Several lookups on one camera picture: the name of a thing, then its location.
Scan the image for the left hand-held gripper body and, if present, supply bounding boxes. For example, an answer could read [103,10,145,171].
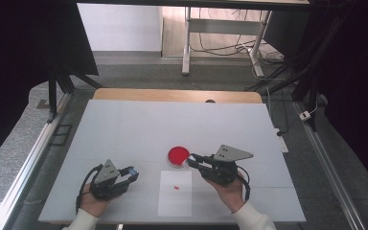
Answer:
[89,158,131,201]

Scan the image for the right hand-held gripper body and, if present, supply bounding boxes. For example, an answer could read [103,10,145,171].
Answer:
[199,144,254,187]

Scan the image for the round red ink pad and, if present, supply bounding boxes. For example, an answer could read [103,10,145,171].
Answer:
[167,146,192,169]

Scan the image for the person's left hand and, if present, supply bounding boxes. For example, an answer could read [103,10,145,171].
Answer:
[80,183,110,219]

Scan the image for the person's right hand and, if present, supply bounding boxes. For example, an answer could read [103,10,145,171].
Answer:
[204,176,247,214]

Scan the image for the white foam board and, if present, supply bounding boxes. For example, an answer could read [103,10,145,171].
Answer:
[37,99,307,223]

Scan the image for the white paper sheet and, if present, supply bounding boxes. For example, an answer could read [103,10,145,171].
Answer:
[157,170,194,218]

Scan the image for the wooden table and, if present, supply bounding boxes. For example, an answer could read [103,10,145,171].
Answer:
[92,88,264,104]

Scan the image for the black metal stand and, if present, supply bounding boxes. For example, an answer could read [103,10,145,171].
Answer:
[245,9,344,132]
[46,61,104,124]

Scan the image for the black curtain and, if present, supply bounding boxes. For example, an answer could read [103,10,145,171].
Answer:
[264,0,368,199]
[0,0,100,171]

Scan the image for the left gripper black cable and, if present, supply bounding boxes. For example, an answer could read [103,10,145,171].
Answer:
[75,163,104,215]

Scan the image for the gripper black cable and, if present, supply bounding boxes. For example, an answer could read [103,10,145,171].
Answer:
[236,165,252,202]
[75,163,104,215]

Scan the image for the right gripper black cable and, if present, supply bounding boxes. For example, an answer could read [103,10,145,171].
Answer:
[236,165,252,202]

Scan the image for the aluminium floor rail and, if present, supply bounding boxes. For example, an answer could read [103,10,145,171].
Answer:
[0,92,73,230]
[293,102,368,230]

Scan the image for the black floor cables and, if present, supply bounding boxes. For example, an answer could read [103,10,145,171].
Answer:
[190,8,286,65]

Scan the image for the white desk frame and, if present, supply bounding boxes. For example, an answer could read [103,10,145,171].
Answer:
[181,6,273,78]

